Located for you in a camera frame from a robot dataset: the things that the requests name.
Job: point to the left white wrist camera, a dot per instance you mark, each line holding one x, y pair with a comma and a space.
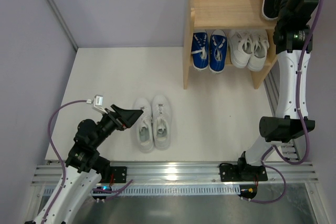
97, 103

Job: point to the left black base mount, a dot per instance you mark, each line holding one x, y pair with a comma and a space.
114, 174

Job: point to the aluminium front rail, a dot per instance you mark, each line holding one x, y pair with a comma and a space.
178, 172

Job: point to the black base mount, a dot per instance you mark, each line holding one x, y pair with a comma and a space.
114, 174
229, 172

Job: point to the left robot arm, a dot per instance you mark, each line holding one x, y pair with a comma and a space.
84, 166

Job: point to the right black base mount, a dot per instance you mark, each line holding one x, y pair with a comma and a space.
229, 172

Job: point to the blue canvas sneaker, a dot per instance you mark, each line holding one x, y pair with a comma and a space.
200, 50
218, 45

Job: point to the white leather sneaker left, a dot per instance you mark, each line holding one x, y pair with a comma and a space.
143, 126

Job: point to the perforated cable tray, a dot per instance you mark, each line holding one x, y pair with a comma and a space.
180, 190

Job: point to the white leather sneaker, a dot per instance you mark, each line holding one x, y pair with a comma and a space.
162, 119
143, 126

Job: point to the white low sneaker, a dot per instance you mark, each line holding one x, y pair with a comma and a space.
260, 46
240, 44

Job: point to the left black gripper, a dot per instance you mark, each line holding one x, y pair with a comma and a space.
118, 119

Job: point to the wooden two-tier shoe shelf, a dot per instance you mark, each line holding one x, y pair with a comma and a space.
226, 15

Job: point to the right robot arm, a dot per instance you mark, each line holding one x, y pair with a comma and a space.
293, 40

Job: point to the left corner aluminium profile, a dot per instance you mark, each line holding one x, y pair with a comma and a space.
62, 23

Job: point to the white leather sneaker right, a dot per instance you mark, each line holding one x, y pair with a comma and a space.
162, 119

